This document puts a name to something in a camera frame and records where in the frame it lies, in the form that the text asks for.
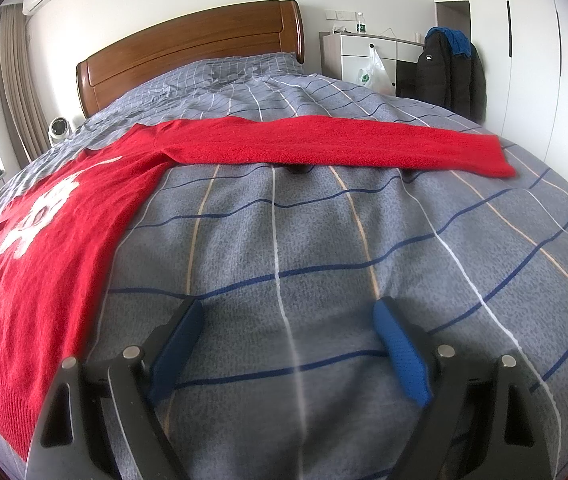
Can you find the blue garment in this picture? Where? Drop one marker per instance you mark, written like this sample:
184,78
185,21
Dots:
458,40

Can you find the beige curtain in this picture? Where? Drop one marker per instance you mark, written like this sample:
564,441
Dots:
16,85

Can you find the white plastic bag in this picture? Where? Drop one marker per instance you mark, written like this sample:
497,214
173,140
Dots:
376,76

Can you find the brown wooden headboard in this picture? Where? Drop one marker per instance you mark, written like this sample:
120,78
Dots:
189,45

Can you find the red knit sweater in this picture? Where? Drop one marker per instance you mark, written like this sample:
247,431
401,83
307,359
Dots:
54,260

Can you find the white round fan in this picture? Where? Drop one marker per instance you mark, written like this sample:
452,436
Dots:
59,130

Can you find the black jacket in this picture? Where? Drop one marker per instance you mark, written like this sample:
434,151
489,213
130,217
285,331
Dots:
438,75

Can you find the clear plastic bottle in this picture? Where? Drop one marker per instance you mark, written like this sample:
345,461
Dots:
360,22

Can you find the white wardrobe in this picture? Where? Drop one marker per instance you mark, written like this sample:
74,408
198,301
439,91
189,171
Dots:
528,60

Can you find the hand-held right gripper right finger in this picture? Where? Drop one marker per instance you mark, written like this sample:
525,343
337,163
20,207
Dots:
403,355

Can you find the white bedside cabinet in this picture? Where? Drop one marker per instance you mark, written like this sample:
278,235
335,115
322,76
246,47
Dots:
353,55

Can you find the bed with grey plaid duvet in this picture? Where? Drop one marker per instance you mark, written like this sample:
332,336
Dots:
289,240

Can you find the white wall socket panel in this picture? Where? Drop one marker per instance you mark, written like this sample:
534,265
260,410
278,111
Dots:
338,15

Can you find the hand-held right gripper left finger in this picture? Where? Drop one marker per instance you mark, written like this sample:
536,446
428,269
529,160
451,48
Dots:
174,350

